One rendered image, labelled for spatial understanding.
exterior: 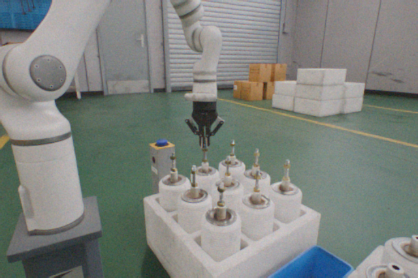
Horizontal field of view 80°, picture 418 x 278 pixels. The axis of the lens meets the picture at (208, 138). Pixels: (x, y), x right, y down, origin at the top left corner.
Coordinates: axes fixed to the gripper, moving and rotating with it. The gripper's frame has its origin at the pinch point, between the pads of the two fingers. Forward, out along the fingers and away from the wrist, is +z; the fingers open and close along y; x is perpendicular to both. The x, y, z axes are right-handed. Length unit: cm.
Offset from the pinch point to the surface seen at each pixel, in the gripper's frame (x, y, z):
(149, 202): 11.2, 15.3, 17.6
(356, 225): -17, -56, 35
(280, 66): -389, -51, -22
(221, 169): -5.3, -5.0, 11.7
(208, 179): 4.1, -2.1, 11.3
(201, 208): 20.3, -3.4, 11.7
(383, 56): -498, -253, -42
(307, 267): 16.2, -32.1, 29.1
